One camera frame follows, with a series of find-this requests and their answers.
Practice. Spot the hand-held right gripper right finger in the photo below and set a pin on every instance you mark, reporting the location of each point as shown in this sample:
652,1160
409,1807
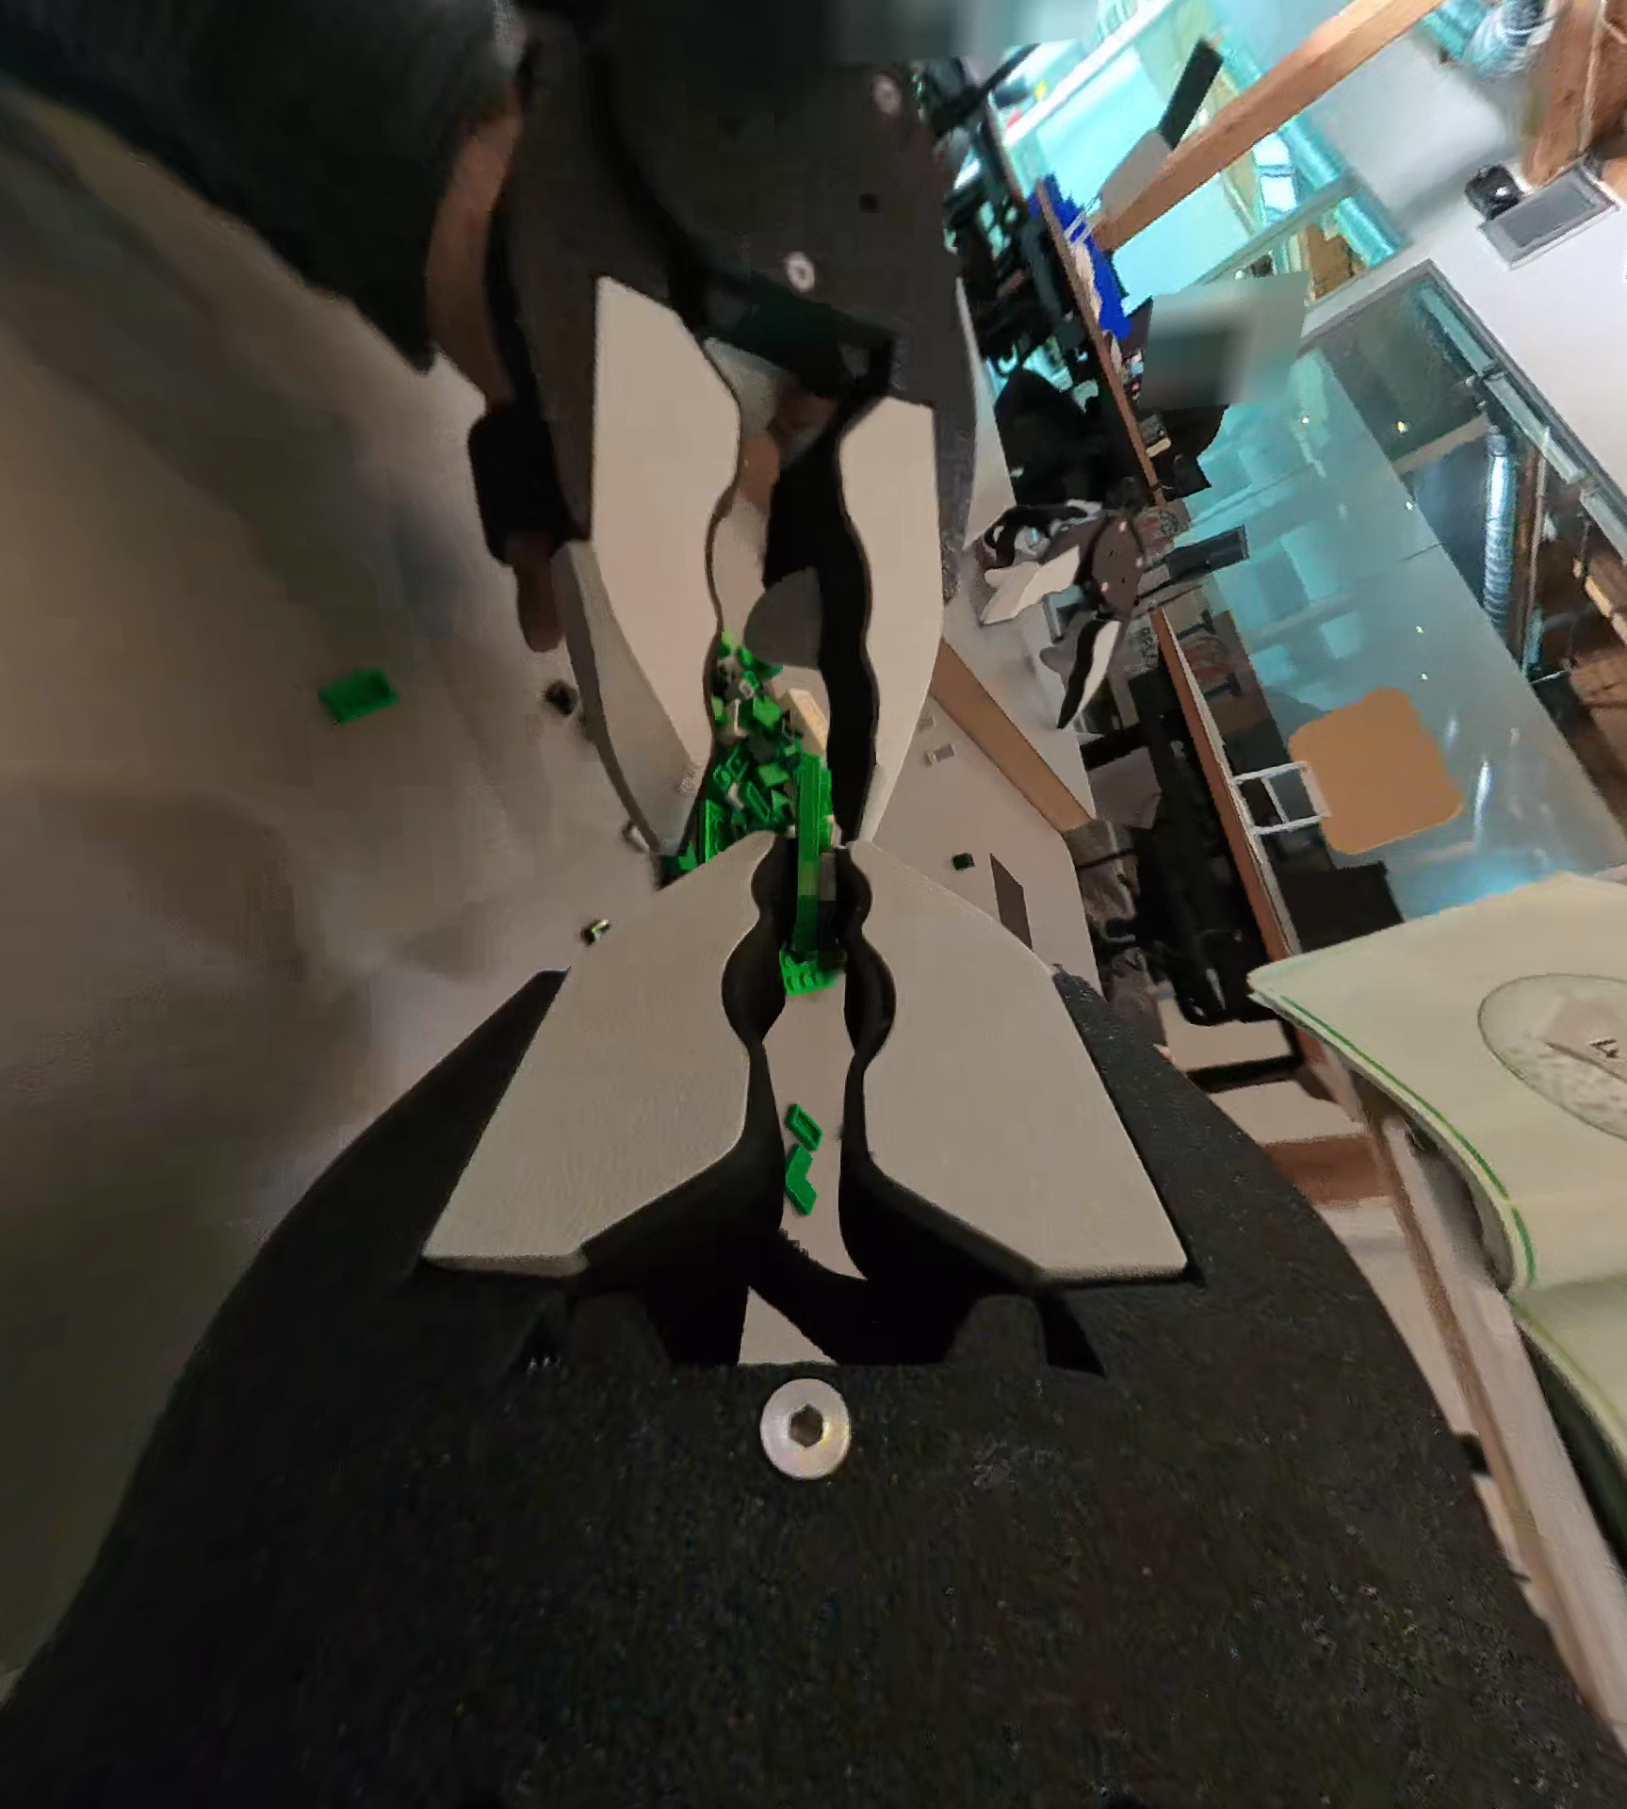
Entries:
1012,1115

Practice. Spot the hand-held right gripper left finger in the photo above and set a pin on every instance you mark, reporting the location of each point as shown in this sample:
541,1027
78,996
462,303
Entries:
601,1102

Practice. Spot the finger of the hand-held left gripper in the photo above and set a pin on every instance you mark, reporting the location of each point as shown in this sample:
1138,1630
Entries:
899,565
650,465

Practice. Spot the green lego assembly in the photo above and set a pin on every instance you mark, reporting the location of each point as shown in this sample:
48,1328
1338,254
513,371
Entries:
814,876

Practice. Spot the person's left forearm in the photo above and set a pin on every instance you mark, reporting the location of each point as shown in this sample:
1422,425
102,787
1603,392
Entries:
262,113

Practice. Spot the green lego tile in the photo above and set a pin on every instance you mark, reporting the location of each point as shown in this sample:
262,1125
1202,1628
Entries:
803,1126
799,1183
358,695

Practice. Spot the pile of lego pieces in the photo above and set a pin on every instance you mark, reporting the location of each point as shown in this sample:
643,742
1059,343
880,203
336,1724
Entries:
758,763

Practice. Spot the lego instruction booklet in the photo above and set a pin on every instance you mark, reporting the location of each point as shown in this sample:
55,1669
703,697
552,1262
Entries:
1534,1130

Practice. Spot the person's left hand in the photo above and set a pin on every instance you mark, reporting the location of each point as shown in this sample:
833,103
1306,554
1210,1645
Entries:
468,282

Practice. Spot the black tape strip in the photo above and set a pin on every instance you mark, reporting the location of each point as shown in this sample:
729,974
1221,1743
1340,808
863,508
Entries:
1012,904

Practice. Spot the background gripper device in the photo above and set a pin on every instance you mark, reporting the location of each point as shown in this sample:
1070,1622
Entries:
1110,565

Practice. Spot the wooden-edged desk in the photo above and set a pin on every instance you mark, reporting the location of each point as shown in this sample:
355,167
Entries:
1223,791

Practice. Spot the tan chair back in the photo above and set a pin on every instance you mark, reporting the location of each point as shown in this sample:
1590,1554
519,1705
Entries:
1379,770

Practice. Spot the wooden ceiling beam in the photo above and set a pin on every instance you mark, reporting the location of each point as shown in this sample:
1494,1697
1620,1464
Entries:
1251,126

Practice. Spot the wall vent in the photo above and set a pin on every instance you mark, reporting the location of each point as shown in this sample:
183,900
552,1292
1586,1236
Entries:
1549,218

